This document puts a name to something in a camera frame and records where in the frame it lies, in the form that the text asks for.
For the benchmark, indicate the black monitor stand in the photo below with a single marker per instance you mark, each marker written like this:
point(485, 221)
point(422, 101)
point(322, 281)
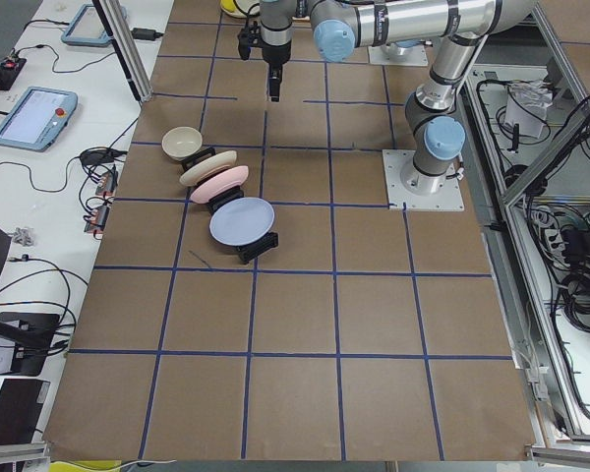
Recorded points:
point(25, 341)

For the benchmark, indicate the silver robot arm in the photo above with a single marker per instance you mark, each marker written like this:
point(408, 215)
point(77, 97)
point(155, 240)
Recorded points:
point(340, 27)

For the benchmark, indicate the aluminium frame post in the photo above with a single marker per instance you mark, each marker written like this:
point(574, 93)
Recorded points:
point(116, 27)

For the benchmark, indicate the beige bowl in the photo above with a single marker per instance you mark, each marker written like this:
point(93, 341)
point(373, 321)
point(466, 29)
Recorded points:
point(181, 142)

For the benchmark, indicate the black dish rack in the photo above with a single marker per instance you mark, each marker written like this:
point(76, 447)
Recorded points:
point(245, 253)

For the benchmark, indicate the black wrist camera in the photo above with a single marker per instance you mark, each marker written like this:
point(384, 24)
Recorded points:
point(249, 37)

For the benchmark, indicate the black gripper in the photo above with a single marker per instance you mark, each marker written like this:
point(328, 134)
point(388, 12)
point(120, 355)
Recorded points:
point(276, 53)

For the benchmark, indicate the yellow bread loaf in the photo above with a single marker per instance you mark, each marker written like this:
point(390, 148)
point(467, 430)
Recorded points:
point(239, 8)

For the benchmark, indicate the black power adapter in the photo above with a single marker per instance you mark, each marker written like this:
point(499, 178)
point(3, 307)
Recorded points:
point(145, 34)

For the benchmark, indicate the blue teach pendant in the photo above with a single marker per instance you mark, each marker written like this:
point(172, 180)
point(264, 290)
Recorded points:
point(86, 29)
point(38, 118)

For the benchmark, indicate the blue teach pendant near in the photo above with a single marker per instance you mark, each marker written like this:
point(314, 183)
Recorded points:
point(38, 118)

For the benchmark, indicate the cream plate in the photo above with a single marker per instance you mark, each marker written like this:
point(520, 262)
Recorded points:
point(208, 167)

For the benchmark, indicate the aluminium cage frame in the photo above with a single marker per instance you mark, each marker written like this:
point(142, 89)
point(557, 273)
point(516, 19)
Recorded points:
point(528, 99)

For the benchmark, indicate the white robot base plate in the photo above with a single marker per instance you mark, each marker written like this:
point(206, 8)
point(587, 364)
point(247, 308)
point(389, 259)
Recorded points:
point(407, 189)

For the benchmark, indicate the pink plate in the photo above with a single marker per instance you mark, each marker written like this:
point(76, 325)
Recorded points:
point(220, 183)

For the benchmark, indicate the blue teach pendant far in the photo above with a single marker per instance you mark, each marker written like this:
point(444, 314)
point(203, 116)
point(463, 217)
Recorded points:
point(86, 29)

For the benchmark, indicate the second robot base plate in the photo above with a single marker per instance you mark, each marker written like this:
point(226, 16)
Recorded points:
point(394, 55)

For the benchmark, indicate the blue plate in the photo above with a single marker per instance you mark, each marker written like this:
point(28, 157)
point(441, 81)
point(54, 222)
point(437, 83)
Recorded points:
point(242, 221)

